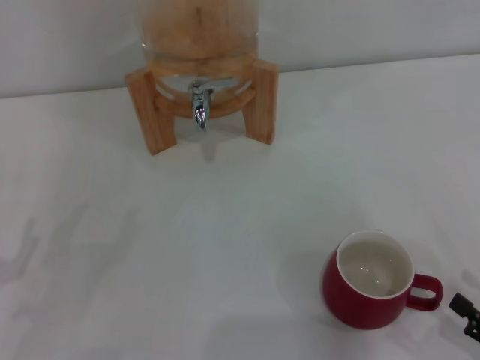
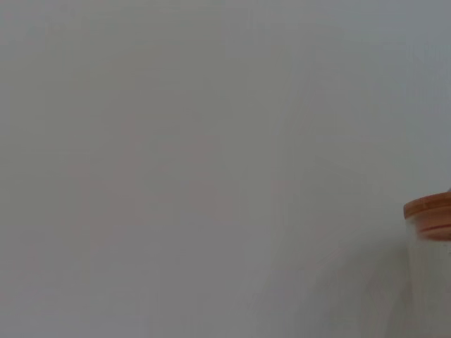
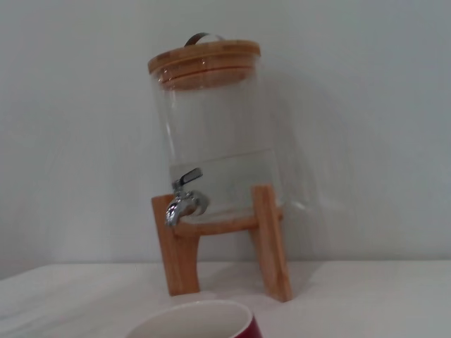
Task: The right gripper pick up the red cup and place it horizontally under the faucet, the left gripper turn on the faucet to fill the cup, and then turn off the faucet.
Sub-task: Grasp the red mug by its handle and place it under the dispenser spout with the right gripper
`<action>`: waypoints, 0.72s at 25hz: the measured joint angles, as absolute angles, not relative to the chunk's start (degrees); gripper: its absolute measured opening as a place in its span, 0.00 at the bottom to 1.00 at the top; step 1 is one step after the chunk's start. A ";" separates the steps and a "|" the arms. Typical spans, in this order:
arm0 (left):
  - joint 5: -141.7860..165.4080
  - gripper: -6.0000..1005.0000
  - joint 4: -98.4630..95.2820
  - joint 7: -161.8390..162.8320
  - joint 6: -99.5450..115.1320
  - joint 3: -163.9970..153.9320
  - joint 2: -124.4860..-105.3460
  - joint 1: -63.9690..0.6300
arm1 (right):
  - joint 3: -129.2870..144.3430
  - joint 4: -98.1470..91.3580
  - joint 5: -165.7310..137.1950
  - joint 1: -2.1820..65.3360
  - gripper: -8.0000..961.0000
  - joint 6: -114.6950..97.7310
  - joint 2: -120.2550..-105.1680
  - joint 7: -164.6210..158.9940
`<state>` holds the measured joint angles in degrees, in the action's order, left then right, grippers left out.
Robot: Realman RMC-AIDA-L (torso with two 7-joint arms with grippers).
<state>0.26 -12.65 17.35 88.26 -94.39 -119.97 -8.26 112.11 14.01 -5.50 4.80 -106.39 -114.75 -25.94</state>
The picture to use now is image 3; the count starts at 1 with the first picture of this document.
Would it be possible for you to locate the red ceramic cup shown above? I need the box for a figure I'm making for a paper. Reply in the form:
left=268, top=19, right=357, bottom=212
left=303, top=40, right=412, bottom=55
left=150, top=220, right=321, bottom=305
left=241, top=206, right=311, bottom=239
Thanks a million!
left=125, top=299, right=264, bottom=338

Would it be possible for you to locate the chrome faucet tap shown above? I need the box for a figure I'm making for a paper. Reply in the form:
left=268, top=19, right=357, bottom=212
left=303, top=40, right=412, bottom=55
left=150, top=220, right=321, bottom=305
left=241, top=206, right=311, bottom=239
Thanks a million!
left=165, top=168, right=211, bottom=227

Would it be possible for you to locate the glass water dispenser jar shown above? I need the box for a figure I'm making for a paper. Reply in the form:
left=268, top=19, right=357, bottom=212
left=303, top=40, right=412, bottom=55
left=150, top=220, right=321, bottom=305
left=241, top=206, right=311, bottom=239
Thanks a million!
left=147, top=52, right=283, bottom=226

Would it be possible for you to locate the wooden dispenser stand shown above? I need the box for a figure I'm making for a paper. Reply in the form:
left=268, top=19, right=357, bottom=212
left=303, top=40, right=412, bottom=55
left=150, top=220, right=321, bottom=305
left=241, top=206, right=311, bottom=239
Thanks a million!
left=151, top=184, right=293, bottom=303

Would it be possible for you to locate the wooden jar lid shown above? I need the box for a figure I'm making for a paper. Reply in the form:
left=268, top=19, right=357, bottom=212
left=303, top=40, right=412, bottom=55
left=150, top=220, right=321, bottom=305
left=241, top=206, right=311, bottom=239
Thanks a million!
left=147, top=39, right=262, bottom=93

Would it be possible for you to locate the metal lid handle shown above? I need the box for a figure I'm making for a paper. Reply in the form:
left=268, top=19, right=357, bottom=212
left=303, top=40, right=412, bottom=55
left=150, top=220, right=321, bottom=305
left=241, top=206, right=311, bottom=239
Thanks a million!
left=183, top=31, right=223, bottom=47

